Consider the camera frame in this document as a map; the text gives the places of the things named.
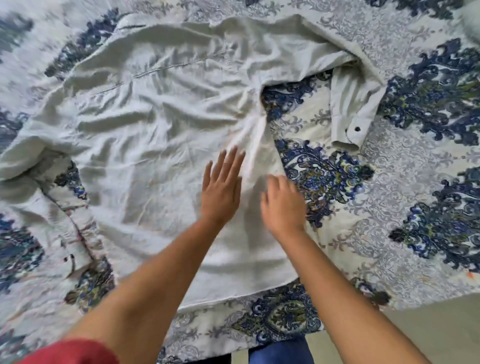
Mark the person's left hand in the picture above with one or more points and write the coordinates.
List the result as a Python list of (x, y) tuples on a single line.
[(221, 195)]

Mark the person's right hand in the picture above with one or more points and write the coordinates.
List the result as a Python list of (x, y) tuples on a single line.
[(285, 210)]

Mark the white long-sleeved shirt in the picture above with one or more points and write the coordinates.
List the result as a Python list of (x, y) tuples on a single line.
[(150, 131)]

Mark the bed with blue patterned sheet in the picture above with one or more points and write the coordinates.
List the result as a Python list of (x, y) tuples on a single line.
[(412, 180)]

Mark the person's left forearm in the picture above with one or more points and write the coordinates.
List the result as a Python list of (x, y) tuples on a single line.
[(150, 300)]

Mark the person's right forearm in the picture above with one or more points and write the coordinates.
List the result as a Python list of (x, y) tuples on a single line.
[(345, 307)]

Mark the blue jeans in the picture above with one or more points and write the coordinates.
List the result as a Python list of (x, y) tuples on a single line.
[(277, 352)]

